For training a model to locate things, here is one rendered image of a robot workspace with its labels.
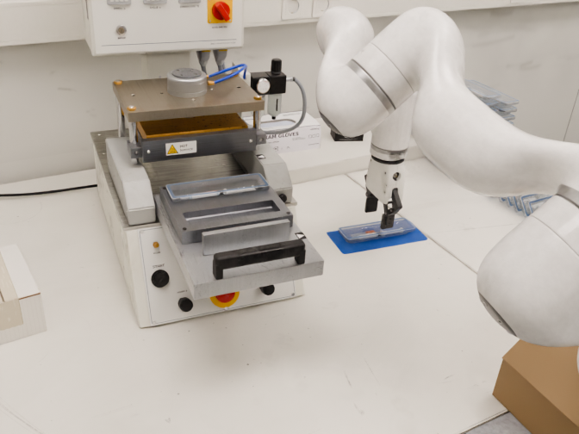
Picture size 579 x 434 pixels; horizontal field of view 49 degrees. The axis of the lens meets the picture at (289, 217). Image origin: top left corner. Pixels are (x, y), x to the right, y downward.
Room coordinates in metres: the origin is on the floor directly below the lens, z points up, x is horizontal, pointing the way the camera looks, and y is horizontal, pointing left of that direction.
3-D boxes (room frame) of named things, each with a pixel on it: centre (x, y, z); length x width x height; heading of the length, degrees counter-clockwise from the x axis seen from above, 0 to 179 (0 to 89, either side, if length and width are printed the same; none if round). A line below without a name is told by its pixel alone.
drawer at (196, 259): (0.96, 0.10, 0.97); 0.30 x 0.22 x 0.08; 24
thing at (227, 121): (1.24, 0.22, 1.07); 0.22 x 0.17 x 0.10; 114
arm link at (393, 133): (1.32, -0.21, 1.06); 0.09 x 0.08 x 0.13; 59
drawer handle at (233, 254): (0.83, 0.04, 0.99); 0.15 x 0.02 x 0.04; 114
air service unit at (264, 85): (1.45, 0.08, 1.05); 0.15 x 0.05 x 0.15; 114
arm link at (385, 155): (1.31, -0.21, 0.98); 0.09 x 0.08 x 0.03; 24
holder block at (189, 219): (1.00, 0.12, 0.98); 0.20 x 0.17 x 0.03; 114
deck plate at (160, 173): (1.27, 0.24, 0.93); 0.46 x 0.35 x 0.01; 24
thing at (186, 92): (1.28, 0.22, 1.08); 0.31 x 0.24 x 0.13; 114
